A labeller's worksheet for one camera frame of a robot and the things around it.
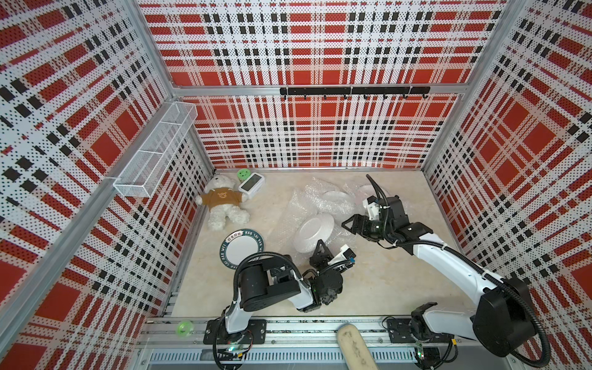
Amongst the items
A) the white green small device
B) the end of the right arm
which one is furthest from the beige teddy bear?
the end of the right arm

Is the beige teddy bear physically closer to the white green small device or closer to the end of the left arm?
the white green small device

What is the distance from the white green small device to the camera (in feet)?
3.61

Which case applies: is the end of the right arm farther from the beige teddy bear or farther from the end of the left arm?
the beige teddy bear

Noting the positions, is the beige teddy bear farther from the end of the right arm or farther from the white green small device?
the end of the right arm

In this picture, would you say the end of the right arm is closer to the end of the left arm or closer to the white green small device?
the end of the left arm

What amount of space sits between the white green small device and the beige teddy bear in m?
0.01

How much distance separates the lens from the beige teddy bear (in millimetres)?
963
